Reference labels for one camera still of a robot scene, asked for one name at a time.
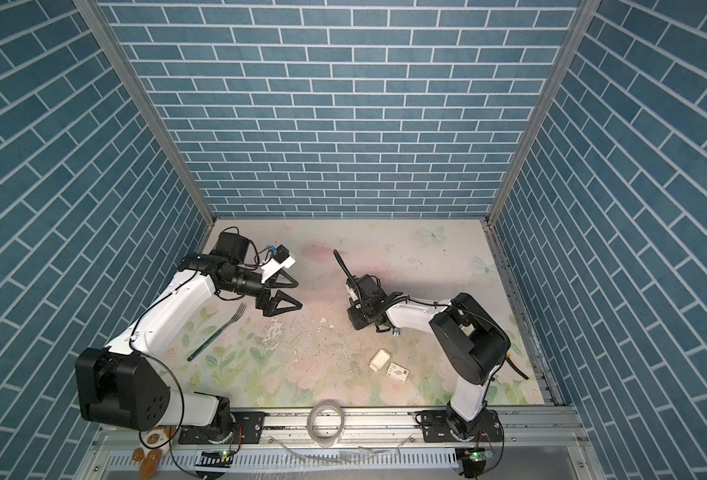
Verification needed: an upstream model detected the silver fork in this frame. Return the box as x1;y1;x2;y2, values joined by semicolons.
187;303;246;362

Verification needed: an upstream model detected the brown white plush toy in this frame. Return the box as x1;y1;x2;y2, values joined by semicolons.
131;426;176;480

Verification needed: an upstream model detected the clear tape roll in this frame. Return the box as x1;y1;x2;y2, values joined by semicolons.
306;401;345;448

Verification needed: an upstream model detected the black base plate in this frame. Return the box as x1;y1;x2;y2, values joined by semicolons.
178;411;266;446
415;406;505;443

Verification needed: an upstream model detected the white staple box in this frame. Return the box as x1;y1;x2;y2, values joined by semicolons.
387;362;409;383

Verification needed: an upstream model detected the aluminium front rail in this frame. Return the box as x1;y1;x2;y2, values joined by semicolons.
91;406;589;452

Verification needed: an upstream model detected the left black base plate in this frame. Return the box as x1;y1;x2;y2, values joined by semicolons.
178;411;266;446

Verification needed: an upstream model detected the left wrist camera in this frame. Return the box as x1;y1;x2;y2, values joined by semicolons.
259;245;295;284

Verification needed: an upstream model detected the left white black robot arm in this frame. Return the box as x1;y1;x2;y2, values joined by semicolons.
75;231;302;442

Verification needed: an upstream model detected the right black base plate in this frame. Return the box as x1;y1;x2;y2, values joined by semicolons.
415;406;505;443

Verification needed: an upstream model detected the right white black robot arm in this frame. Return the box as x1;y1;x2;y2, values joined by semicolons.
345;275;511;427

